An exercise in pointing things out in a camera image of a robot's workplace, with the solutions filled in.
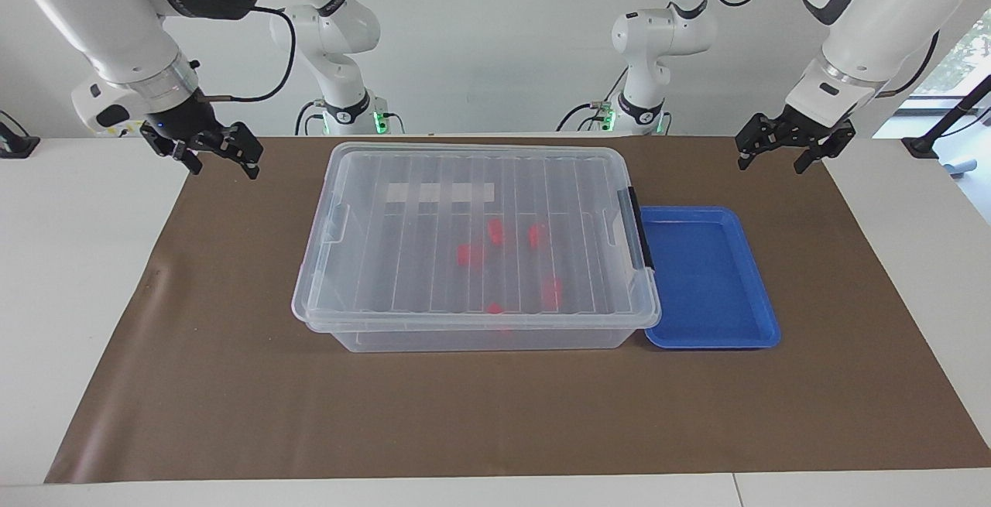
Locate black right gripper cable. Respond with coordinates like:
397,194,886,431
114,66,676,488
207,5,298,103

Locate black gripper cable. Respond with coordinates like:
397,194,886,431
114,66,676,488
207,5,298,103
881,30,941,98

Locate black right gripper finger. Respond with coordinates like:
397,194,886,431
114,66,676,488
220,122,265,181
166,139,204,176

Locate white tape label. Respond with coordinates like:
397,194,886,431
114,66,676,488
386,181,496,205

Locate black stand with pole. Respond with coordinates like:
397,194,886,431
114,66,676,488
900,72,991,160

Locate window with greenery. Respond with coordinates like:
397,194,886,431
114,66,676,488
910,10,991,100

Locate brown paper table mat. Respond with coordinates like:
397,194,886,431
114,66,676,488
44,135,991,485

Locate blue plastic tray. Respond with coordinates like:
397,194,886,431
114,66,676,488
638,205,782,351

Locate black right base cables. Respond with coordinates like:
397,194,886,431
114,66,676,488
293,99,406,137

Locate clear plastic storage box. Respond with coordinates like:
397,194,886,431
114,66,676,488
304,145,657,354

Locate teal cylinder object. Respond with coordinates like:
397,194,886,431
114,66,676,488
942,152,991,180

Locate black left base cables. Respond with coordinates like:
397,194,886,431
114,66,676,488
555,66,629,133

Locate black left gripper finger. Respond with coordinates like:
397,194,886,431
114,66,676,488
793,121,857,176
736,115,779,172

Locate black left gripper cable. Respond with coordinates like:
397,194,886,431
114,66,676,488
881,30,941,98

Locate black base cables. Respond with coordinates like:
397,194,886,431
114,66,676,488
293,99,406,137
555,66,629,133

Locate black clamp mount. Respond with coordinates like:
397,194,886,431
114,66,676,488
0,110,41,160

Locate clear ribbed plastic lid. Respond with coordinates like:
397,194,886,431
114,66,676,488
291,141,664,334

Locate black box latch handle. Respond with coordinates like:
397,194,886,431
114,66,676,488
625,186,657,272

